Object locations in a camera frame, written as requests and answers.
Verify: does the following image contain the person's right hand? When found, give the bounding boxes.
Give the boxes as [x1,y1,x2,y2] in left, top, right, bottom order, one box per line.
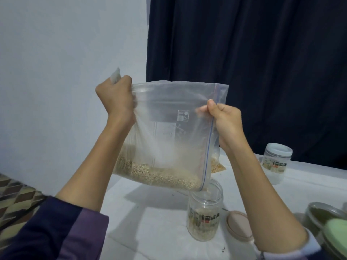
[196,99,247,155]

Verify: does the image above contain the person's left hand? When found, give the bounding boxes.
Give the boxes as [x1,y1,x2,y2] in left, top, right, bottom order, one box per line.
[95,75,136,130]

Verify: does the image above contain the zip bag of corn kernels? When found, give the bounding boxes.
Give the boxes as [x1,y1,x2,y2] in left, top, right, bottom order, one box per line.
[210,154,227,174]

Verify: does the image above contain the clear bag with cream grains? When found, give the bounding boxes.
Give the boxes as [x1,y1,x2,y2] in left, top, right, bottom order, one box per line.
[110,68,230,191]

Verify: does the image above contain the transparent jar blue lid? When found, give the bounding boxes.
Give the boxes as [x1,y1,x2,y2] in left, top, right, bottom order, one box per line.
[260,143,294,185]

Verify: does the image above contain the transparent jar pink lid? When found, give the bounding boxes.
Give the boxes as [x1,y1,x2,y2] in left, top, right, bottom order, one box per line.
[187,178,224,242]

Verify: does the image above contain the pink round lid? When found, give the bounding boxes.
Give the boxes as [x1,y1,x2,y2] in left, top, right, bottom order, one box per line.
[226,210,254,242]

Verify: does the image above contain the pile of green beans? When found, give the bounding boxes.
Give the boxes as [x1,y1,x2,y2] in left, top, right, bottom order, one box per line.
[310,208,342,225]

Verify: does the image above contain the green round lid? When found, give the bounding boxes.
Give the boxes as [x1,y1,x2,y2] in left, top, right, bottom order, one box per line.
[322,218,347,258]

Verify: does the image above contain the transparent jar green lid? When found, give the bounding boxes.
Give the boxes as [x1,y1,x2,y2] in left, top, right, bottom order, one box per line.
[320,218,347,260]

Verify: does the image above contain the person's left forearm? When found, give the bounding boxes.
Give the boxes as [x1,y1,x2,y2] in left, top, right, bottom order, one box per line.
[0,122,133,260]

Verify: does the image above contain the person's right forearm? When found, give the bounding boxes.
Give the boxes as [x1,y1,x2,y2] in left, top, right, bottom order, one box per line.
[222,140,326,260]

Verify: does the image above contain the dark navy curtain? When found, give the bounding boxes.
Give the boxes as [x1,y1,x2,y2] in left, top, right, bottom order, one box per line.
[146,0,347,170]

